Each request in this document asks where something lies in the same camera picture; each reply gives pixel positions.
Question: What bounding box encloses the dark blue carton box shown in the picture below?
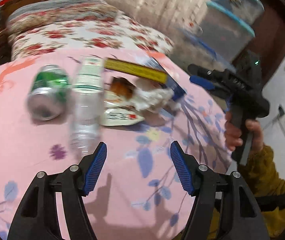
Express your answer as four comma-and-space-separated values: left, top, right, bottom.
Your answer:
142, 57, 186, 102

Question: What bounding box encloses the white paper wrapper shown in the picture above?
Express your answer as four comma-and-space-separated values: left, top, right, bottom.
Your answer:
130, 78, 174, 113

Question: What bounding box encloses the yellow long carton box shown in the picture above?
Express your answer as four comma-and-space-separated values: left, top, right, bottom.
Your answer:
104, 58, 168, 84

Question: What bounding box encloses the silver chicken snack pouch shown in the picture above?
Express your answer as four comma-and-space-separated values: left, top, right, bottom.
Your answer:
102, 77, 145, 127

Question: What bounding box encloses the clear plastic bottle green label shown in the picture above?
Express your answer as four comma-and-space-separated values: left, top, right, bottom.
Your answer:
70, 56, 104, 158

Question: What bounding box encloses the green aluminium can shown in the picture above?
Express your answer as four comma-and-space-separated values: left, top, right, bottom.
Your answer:
26, 64, 70, 121

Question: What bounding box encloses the middle storage box teal lid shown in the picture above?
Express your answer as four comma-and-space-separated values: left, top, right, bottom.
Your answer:
199, 1, 255, 62

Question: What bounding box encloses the storage box teal lid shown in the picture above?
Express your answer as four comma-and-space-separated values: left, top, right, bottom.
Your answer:
199, 1, 255, 62
211, 0, 264, 25

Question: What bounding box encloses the white enamel mug red star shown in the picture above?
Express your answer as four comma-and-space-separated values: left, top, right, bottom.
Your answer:
185, 22, 203, 37

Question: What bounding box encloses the top storage box teal lid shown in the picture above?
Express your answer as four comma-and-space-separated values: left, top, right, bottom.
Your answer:
211, 0, 264, 25

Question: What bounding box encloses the pink printed bed sheet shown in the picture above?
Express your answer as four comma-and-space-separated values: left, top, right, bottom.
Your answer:
0, 49, 231, 239

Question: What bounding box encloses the floral white red blanket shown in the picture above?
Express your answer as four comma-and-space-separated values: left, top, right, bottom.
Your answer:
8, 15, 174, 60

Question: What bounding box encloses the folded patterned quilt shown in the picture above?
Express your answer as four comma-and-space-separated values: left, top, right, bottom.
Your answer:
6, 0, 119, 34

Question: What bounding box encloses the clear storage box blue handle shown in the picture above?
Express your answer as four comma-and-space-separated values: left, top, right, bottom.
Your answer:
169, 27, 236, 73

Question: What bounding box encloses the white wall socket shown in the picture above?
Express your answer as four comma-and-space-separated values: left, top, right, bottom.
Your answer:
271, 105, 285, 137

